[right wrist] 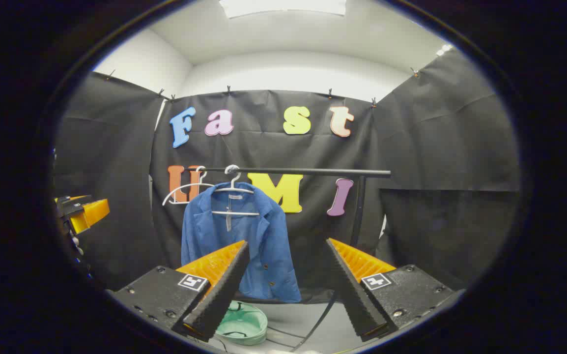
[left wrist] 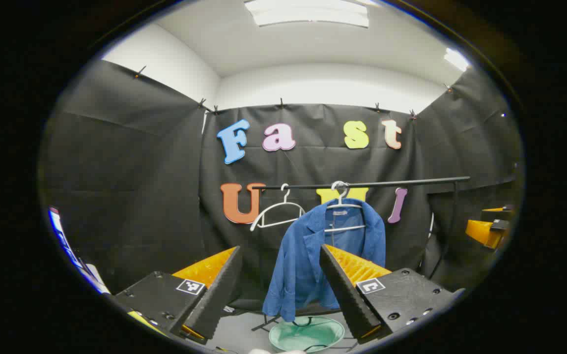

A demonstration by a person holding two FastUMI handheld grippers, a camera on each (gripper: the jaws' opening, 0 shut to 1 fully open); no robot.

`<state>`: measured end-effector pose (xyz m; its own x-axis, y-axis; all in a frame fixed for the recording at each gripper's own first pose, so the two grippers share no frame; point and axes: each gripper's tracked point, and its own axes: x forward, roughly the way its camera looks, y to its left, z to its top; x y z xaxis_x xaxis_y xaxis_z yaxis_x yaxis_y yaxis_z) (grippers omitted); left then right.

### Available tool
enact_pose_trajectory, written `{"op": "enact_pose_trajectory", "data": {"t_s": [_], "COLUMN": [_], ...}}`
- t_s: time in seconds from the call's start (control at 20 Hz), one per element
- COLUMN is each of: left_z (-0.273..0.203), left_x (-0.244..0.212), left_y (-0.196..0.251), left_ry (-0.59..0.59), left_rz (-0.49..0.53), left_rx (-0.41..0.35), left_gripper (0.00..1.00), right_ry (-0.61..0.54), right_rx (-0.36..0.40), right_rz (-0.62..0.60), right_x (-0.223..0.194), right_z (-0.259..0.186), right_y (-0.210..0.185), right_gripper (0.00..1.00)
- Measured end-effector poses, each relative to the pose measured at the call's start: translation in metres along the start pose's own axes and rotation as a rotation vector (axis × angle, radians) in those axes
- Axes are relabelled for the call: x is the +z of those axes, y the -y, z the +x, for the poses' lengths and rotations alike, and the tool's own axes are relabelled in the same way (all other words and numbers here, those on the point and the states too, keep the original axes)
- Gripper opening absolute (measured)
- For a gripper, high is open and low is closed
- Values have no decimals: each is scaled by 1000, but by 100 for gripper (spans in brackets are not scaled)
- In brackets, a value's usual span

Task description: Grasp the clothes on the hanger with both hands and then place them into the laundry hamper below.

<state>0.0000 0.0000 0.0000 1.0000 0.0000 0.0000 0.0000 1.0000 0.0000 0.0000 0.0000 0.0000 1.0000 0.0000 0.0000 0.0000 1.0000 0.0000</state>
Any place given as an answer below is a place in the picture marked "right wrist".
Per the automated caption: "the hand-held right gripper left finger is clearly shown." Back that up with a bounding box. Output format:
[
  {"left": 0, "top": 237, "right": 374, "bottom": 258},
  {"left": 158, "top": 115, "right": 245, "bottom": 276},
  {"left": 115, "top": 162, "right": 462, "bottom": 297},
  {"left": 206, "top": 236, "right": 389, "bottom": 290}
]
[{"left": 108, "top": 239, "right": 251, "bottom": 342}]

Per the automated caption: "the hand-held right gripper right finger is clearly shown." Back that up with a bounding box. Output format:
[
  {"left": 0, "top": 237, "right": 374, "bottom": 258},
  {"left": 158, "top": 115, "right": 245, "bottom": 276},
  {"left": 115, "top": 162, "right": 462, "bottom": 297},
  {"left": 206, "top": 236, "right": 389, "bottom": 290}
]
[{"left": 325, "top": 238, "right": 462, "bottom": 343}]

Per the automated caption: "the green mesh laundry hamper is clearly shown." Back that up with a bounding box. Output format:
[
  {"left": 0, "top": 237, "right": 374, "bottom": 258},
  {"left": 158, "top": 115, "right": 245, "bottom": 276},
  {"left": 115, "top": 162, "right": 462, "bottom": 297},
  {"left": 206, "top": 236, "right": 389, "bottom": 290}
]
[{"left": 215, "top": 300, "right": 268, "bottom": 346}]

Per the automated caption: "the blue corduroy jacket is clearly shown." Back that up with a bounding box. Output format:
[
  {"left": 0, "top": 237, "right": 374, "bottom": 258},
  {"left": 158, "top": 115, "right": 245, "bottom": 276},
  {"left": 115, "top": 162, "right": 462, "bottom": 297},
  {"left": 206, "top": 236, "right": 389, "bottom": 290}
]
[{"left": 181, "top": 182, "right": 302, "bottom": 303}]

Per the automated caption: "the white hanger with taped hook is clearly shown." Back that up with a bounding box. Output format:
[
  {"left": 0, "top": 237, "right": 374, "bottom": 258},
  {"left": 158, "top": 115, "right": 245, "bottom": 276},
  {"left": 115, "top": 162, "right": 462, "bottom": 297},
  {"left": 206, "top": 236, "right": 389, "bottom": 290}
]
[{"left": 211, "top": 165, "right": 260, "bottom": 217}]

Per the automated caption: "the white plastic hanger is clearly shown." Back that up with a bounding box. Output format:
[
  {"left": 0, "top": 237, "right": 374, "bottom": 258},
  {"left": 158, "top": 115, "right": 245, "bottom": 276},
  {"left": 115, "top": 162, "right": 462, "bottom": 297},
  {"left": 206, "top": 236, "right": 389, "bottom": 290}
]
[{"left": 162, "top": 166, "right": 215, "bottom": 206}]

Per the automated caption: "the black clothes rack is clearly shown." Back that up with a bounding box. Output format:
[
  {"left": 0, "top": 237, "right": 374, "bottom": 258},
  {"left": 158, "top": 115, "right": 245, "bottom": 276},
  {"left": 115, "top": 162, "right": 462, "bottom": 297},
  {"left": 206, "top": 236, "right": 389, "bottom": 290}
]
[{"left": 198, "top": 166, "right": 392, "bottom": 303}]

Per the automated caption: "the black backdrop cloth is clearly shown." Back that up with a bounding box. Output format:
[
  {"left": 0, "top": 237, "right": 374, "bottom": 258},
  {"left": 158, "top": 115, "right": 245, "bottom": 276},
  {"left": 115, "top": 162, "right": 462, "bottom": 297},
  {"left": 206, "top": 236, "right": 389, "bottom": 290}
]
[{"left": 53, "top": 49, "right": 521, "bottom": 304}]

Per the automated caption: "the long ceiling light panel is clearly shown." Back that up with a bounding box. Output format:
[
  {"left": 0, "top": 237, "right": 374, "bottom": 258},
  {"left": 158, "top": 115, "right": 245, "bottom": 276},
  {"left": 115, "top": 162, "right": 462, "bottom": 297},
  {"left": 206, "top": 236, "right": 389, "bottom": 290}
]
[{"left": 219, "top": 0, "right": 347, "bottom": 19}]

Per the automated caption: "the black floor cable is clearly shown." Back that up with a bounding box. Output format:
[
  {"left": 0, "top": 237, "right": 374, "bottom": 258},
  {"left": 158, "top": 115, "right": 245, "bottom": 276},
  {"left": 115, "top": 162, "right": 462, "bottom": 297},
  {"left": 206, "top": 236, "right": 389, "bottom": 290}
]
[{"left": 291, "top": 293, "right": 337, "bottom": 351}]

